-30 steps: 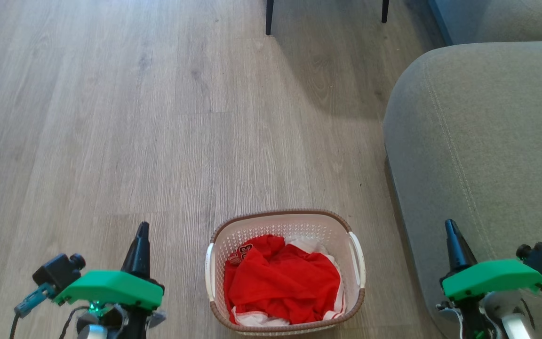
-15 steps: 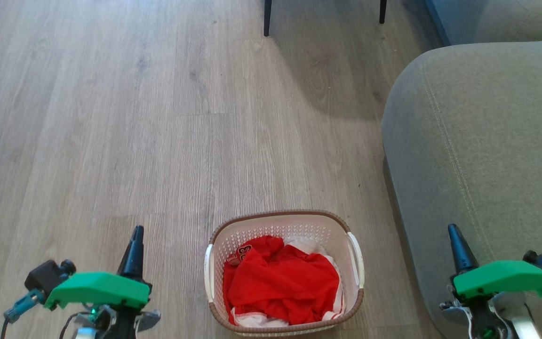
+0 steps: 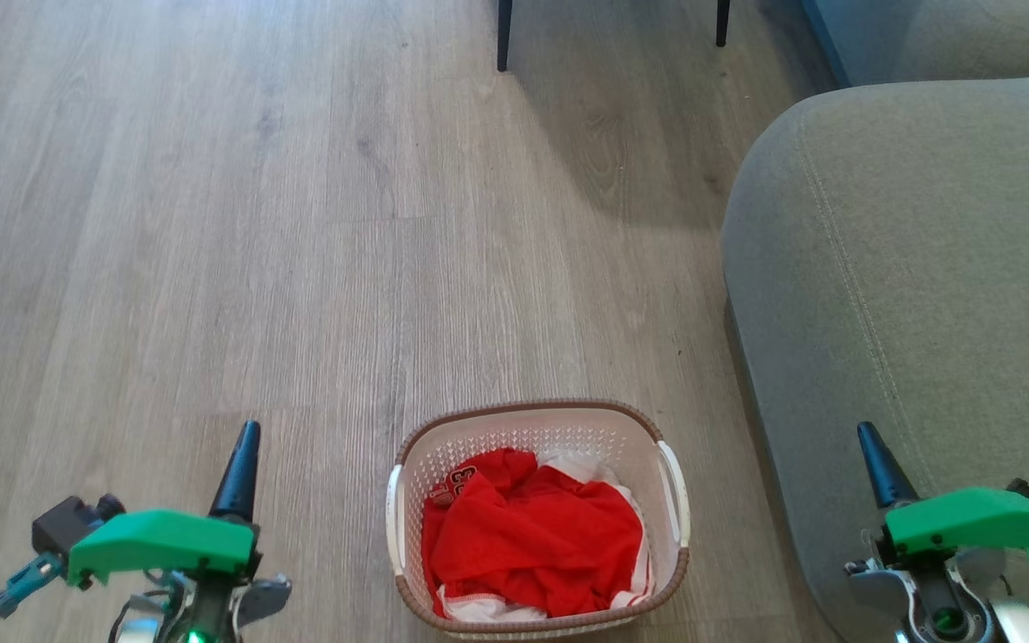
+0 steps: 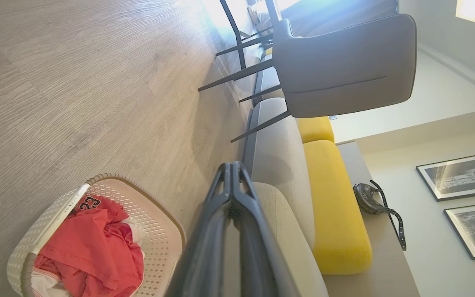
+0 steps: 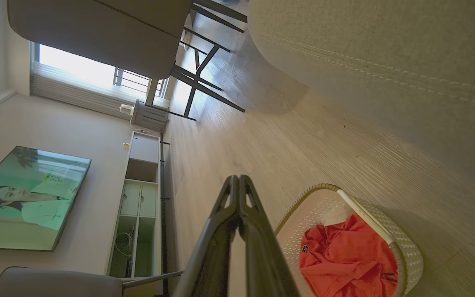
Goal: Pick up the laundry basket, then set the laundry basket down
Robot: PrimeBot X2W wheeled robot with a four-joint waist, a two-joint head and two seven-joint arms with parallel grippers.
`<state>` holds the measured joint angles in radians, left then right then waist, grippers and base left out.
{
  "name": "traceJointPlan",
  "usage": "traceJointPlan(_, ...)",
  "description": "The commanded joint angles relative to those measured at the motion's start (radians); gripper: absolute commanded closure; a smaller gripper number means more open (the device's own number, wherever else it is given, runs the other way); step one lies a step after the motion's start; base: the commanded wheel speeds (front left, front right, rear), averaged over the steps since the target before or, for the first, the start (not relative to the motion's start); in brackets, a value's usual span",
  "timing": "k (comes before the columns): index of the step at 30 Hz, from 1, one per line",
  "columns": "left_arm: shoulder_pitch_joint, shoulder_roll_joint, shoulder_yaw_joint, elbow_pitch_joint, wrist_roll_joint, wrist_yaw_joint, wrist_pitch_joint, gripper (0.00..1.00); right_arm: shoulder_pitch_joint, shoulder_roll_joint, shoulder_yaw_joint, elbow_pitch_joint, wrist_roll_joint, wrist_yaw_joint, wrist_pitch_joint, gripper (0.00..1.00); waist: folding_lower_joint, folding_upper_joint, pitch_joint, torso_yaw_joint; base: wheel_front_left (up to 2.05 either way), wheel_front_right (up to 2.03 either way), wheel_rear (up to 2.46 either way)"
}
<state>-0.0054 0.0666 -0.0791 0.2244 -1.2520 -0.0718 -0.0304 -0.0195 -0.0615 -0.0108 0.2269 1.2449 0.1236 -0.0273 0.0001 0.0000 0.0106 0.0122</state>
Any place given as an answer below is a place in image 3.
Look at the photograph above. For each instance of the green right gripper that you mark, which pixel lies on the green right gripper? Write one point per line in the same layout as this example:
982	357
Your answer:
970	522

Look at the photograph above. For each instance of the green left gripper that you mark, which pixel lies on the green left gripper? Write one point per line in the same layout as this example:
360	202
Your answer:
157	540

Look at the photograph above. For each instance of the white laundry basket brown rim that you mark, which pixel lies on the white laundry basket brown rim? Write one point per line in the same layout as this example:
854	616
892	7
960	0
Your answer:
523	429

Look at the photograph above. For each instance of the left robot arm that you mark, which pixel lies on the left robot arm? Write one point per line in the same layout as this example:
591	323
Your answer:
202	616

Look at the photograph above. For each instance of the beige fabric sofa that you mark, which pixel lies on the beige fabric sofa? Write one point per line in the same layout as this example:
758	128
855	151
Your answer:
925	268

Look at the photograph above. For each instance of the white garment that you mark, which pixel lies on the white garment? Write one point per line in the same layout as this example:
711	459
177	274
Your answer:
581	466

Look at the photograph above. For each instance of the red mesh garment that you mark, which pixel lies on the red mesh garment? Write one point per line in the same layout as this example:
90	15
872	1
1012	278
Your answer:
532	536

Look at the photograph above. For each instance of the pale upholstered seat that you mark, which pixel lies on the pale upholstered seat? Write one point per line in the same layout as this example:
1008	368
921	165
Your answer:
943	36

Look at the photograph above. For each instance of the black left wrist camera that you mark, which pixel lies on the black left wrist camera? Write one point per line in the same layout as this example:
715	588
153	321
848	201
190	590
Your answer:
68	525

